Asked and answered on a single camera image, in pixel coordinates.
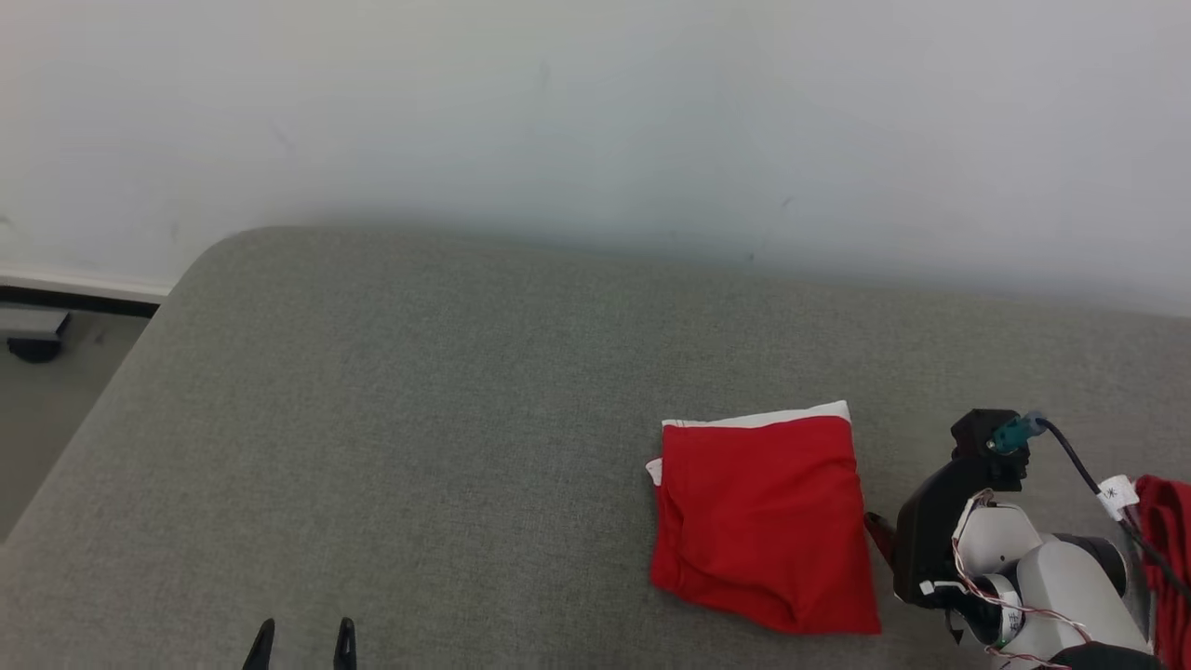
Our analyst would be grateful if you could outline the red jersey with white sleeves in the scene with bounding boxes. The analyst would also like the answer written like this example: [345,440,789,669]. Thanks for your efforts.
[1132,474,1191,670]

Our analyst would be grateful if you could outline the thin red white wire bundle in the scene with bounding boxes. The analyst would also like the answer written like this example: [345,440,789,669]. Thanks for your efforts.
[948,490,1095,670]

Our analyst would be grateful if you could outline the red shorts with white trim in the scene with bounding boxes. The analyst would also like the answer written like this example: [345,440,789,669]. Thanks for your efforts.
[646,400,883,637]

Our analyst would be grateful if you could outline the grey box with black foot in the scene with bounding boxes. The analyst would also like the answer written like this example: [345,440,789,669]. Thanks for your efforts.
[0,306,74,365]

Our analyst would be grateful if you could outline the white wall baseboard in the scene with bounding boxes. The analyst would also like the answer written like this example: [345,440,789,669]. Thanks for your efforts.
[0,268,174,304]

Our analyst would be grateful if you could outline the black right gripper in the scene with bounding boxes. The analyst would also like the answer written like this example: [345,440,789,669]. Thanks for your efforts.
[864,459,998,608]

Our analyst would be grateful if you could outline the white cable tag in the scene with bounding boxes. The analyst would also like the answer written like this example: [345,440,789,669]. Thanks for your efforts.
[1097,476,1140,521]

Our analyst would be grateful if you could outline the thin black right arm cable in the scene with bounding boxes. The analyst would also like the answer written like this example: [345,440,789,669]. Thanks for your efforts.
[1035,418,1191,601]

